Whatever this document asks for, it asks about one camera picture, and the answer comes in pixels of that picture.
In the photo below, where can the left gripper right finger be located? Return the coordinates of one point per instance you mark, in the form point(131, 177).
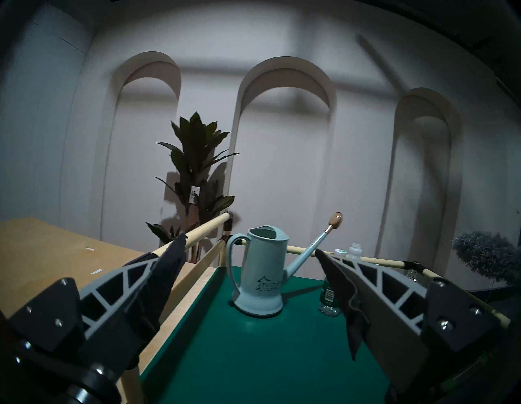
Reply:
point(378, 301)

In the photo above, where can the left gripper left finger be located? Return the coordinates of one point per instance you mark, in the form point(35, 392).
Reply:
point(134, 293)

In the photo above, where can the grey fluffy duster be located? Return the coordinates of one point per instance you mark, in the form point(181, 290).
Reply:
point(484, 252)

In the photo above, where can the green shelf cart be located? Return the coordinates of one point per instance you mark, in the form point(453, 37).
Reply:
point(264, 354)

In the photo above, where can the clear glass bottle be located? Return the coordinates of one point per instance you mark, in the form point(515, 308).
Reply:
point(412, 276)

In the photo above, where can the green label water bottle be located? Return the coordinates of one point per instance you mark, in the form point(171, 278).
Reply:
point(327, 299)

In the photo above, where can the white opaque plastic bottle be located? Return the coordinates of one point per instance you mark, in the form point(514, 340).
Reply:
point(355, 250)

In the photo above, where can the light wooden table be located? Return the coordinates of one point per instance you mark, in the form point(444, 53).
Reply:
point(40, 252)

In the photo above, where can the white plant tag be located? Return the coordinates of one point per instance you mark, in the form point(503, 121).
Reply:
point(195, 194)

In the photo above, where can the light blue watering can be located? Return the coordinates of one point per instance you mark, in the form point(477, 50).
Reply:
point(262, 277)

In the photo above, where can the dark green potted plant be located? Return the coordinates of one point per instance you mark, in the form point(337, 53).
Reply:
point(195, 142)

